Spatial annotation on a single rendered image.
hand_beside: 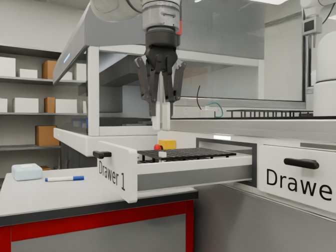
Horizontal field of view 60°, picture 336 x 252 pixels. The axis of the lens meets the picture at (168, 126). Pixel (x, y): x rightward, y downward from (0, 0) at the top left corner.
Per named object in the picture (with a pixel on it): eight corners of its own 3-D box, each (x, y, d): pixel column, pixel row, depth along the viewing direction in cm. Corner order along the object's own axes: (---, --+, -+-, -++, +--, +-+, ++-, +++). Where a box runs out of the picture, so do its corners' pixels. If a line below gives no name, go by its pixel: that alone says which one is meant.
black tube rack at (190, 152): (161, 185, 68) (161, 157, 68) (135, 172, 84) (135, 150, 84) (236, 176, 78) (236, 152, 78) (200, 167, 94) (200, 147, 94)
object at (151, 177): (135, 194, 61) (134, 165, 61) (104, 173, 84) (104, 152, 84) (274, 177, 79) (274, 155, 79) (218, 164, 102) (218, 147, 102)
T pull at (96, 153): (99, 159, 67) (99, 153, 67) (92, 155, 74) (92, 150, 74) (114, 158, 69) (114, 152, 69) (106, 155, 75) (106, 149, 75)
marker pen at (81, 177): (44, 182, 107) (44, 178, 107) (45, 181, 108) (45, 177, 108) (84, 180, 111) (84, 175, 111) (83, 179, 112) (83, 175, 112)
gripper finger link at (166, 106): (162, 102, 72) (164, 102, 73) (162, 130, 72) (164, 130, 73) (167, 102, 69) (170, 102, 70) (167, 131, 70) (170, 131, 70)
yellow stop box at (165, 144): (164, 159, 111) (164, 140, 111) (156, 157, 118) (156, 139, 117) (175, 158, 113) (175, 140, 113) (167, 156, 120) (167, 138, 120)
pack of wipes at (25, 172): (43, 179, 113) (42, 167, 113) (15, 181, 108) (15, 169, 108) (36, 173, 125) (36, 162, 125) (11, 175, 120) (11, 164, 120)
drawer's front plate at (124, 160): (129, 204, 59) (129, 150, 59) (97, 178, 85) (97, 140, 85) (137, 203, 60) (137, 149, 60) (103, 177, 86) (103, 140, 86)
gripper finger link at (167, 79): (159, 58, 72) (164, 58, 73) (164, 103, 73) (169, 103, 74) (166, 55, 69) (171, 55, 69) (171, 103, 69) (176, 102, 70)
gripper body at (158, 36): (150, 25, 65) (150, 67, 65) (184, 30, 69) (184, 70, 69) (138, 34, 72) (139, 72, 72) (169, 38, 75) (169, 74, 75)
